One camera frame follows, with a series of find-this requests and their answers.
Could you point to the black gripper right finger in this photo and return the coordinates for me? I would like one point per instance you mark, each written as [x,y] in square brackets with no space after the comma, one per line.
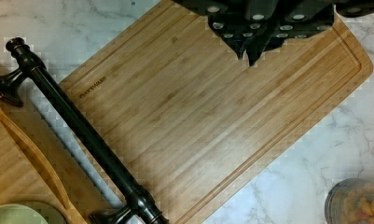
[276,32]

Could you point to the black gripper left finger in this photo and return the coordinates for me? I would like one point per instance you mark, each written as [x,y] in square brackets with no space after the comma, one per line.
[236,31]

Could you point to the bamboo cutting board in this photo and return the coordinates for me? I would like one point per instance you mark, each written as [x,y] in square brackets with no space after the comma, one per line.
[191,121]

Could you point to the glass jar with food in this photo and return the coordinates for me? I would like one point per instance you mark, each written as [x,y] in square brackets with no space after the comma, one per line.
[351,201]

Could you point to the pale green bowl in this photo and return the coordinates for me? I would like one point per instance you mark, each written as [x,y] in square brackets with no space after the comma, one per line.
[30,213]

